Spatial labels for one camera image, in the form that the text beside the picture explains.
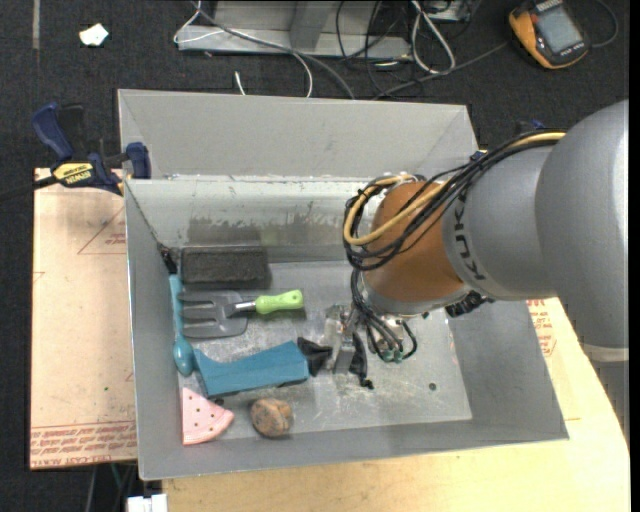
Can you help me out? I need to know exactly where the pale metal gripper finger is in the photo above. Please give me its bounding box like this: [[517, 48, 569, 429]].
[[323, 303, 342, 370], [335, 313, 356, 375]]

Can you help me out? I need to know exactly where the teal tool with black head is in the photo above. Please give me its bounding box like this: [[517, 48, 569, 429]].
[[192, 336, 333, 400]]

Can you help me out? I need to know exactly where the brown rock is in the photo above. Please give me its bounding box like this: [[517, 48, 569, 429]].
[[249, 397, 294, 439]]

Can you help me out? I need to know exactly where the dark grey sponge block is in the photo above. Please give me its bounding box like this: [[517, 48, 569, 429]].
[[179, 244, 274, 291]]

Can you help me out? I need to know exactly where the teal plastic spoon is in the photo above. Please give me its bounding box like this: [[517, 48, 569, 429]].
[[168, 274, 196, 378]]

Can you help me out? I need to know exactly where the pink dotted wedge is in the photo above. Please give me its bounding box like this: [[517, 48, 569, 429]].
[[180, 386, 236, 447]]

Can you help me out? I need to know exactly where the grey metal bin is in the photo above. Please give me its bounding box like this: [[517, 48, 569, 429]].
[[117, 88, 570, 481]]

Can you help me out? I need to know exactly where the brown cardboard board, red print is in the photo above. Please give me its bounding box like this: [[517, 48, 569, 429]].
[[29, 167, 584, 471]]

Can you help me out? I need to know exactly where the green-handled grey garden fork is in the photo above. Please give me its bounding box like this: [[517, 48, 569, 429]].
[[177, 288, 305, 340]]

